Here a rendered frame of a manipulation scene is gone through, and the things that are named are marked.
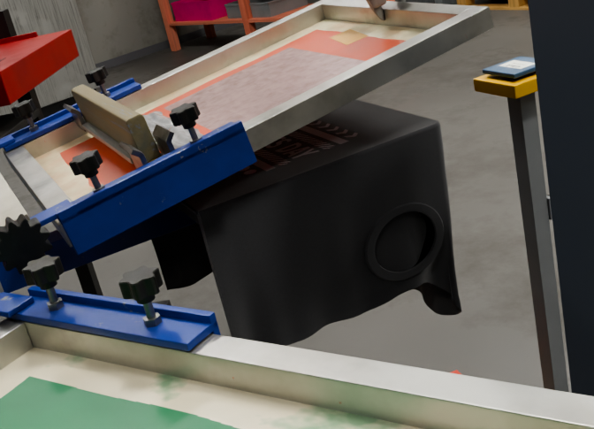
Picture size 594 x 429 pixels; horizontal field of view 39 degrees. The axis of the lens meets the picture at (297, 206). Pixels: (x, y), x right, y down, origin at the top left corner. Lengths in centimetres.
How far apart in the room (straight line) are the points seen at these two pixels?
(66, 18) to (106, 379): 641
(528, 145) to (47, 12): 577
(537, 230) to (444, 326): 96
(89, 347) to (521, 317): 195
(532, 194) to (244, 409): 113
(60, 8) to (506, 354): 540
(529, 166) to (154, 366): 109
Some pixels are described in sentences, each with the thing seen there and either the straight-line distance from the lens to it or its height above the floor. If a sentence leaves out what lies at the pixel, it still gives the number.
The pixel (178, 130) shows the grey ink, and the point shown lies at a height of 104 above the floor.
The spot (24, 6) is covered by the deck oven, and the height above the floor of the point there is 91.
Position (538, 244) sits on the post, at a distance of 189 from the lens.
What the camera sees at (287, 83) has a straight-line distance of 157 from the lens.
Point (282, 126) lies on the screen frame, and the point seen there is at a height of 106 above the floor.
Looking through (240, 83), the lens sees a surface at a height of 106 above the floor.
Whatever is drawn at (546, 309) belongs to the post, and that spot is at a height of 42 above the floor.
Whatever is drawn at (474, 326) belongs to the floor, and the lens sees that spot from 275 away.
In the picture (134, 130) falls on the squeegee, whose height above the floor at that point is 110.
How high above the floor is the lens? 141
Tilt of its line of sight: 21 degrees down
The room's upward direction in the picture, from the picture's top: 13 degrees counter-clockwise
